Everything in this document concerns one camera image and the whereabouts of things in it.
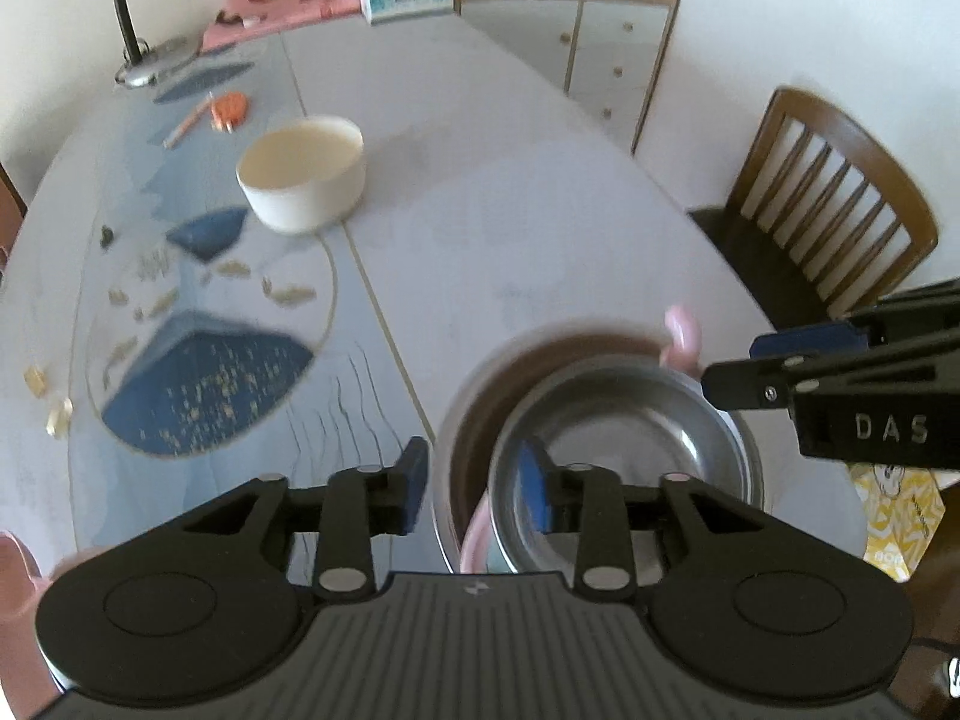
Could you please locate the wooden slatted chair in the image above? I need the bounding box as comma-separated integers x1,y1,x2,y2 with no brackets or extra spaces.
686,87,940,332

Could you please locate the pink pen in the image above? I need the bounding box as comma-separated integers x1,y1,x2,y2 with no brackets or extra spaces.
163,91,216,149

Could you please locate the large steel bowl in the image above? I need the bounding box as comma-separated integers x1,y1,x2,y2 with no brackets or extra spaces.
433,321,767,572

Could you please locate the pink eared plate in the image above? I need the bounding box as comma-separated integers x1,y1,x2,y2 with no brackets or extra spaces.
0,529,55,720

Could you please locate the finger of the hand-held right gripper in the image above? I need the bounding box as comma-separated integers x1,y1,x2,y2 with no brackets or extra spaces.
748,281,960,362
701,337,960,467

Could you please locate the yellow patterned bag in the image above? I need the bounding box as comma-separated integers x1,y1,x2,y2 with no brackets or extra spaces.
847,463,947,584

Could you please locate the orange tape measure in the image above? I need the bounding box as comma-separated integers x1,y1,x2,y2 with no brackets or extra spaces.
209,91,249,133

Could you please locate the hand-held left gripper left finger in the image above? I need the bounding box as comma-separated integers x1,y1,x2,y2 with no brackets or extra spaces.
180,435,432,602

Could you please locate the white cabinet with wooden frame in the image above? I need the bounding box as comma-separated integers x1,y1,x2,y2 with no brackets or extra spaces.
456,0,680,156

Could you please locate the cream ceramic bowl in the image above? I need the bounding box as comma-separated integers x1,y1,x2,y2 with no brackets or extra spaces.
235,115,367,235

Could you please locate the pink cloth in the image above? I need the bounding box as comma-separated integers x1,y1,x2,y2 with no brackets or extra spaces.
200,0,366,55

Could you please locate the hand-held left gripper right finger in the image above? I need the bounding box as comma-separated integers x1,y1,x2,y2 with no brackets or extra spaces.
520,437,767,595

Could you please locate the grey desk lamp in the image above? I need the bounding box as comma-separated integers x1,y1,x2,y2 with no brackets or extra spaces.
112,0,205,89

